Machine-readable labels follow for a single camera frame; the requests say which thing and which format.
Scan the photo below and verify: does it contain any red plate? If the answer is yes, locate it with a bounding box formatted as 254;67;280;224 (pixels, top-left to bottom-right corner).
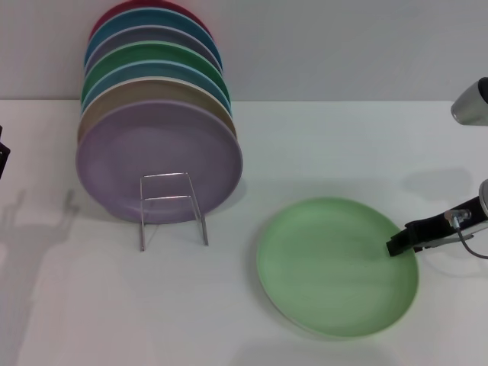
88;0;209;43

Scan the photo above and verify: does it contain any lavender plate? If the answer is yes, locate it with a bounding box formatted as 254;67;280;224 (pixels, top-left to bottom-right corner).
75;99;244;225

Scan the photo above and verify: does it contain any grey cable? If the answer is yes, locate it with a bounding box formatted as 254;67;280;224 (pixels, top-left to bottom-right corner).
455;224;488;261

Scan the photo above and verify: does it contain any wire plate rack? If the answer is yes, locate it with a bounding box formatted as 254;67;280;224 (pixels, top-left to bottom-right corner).
139;172;210;252

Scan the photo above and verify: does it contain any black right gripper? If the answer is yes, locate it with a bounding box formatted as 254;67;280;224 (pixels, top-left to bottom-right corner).
385;196;488;256

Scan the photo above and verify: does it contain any light green plate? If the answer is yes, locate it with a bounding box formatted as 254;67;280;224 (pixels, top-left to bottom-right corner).
255;196;420;339

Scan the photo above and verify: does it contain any tan plate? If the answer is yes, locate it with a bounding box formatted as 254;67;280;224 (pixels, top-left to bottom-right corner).
77;77;239;145

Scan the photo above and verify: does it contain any silver cable connector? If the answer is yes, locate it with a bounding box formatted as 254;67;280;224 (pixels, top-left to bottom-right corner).
444;208;473;230

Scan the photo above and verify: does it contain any grey purple plate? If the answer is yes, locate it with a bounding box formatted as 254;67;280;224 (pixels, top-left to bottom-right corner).
84;25;223;74

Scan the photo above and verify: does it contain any blue plate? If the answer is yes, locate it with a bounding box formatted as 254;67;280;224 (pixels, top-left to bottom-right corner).
79;59;233;112

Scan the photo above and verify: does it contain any teal plate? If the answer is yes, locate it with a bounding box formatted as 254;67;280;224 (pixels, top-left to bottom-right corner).
84;7;222;66

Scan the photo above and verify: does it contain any dark green plate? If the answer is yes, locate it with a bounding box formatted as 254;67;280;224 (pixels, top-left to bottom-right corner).
81;40;230;101

